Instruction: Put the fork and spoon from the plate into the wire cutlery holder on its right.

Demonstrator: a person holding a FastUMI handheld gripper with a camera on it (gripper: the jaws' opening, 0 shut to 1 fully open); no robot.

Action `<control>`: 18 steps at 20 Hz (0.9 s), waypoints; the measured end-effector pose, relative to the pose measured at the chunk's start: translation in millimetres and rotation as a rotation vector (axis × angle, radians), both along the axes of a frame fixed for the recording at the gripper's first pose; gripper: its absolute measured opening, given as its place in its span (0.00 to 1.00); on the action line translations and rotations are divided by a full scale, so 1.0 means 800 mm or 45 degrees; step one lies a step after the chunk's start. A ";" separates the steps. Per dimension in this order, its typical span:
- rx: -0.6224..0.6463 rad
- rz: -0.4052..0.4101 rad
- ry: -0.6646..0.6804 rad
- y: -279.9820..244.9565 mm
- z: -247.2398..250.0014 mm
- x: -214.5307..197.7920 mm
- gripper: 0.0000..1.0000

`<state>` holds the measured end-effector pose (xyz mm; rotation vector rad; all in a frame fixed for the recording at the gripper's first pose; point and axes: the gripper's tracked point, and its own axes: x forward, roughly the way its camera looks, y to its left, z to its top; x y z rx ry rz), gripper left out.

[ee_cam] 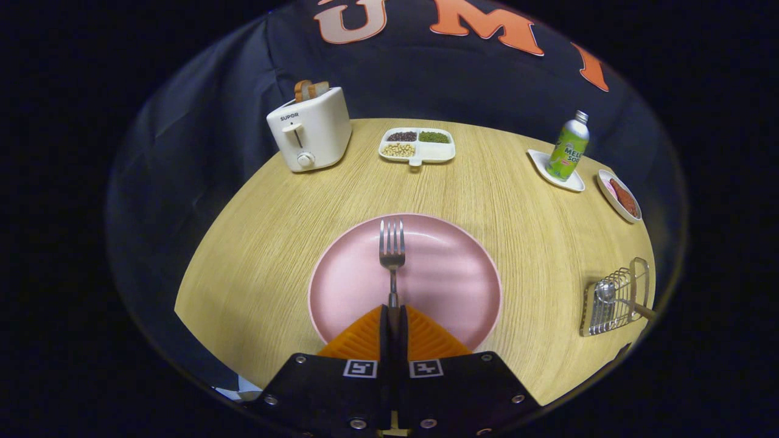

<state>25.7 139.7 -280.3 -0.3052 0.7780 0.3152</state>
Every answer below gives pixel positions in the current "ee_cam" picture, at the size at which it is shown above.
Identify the white divided dish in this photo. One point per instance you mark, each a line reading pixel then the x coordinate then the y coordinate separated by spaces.
pixel 435 152

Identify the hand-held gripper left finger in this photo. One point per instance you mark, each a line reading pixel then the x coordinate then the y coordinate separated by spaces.
pixel 316 395

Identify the red meat pieces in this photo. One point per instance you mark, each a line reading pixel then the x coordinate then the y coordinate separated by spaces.
pixel 625 198

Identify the black backdrop cloth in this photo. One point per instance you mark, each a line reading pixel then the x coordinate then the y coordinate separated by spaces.
pixel 456 79

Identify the red beans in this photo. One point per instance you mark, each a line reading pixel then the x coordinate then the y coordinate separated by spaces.
pixel 402 136

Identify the pale soybeans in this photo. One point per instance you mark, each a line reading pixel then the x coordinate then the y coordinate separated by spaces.
pixel 398 149

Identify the small white plate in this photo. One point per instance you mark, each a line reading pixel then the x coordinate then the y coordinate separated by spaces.
pixel 607 188

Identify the green soda bottle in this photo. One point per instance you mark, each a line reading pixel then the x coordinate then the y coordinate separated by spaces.
pixel 568 149

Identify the pink plate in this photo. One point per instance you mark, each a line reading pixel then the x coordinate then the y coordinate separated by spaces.
pixel 450 280

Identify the green beans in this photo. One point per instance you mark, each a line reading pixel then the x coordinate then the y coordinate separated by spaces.
pixel 434 137

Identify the white toaster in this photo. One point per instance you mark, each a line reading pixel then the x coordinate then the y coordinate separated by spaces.
pixel 316 134

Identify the toasted bread slice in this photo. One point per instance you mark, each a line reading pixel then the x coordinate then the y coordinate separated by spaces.
pixel 319 89
pixel 302 90

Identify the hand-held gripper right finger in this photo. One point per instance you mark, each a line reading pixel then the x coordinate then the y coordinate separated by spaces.
pixel 475 395

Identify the white square coaster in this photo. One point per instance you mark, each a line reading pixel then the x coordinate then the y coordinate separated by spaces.
pixel 572 184

